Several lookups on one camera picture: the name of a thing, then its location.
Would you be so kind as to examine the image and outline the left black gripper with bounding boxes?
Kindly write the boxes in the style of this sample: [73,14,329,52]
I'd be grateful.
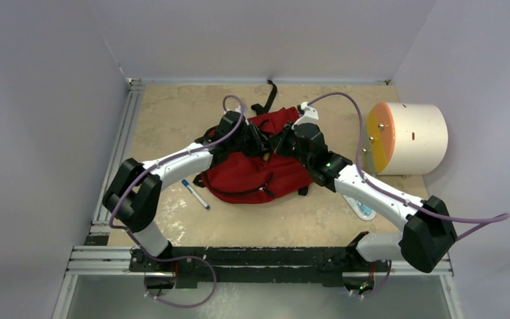
[228,121,272,158]

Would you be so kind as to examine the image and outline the red backpack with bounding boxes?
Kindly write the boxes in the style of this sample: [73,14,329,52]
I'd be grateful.
[193,86,313,204]

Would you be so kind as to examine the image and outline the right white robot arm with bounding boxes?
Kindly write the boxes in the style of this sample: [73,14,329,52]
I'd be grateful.
[270,123,458,273]

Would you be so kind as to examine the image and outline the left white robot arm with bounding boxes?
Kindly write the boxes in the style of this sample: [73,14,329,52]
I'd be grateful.
[102,111,270,272]

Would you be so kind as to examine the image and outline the light blue pencil case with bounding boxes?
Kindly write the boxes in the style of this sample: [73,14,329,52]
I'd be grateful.
[343,195,377,221]

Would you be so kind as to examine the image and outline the white cylinder with coloured disc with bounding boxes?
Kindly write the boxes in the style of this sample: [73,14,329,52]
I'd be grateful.
[363,102,448,175]

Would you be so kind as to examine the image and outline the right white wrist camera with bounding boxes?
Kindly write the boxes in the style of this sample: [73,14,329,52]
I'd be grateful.
[294,102,319,126]

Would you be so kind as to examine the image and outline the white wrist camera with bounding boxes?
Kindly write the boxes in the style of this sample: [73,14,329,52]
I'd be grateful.
[294,102,319,126]
[234,105,249,125]

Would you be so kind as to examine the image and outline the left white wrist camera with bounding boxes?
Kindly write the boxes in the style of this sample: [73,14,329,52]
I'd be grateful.
[234,105,249,125]

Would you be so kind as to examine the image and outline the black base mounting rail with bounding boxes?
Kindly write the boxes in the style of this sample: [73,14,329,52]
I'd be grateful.
[129,245,388,289]

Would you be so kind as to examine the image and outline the aluminium frame rails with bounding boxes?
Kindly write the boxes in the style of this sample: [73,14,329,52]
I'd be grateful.
[54,101,459,318]

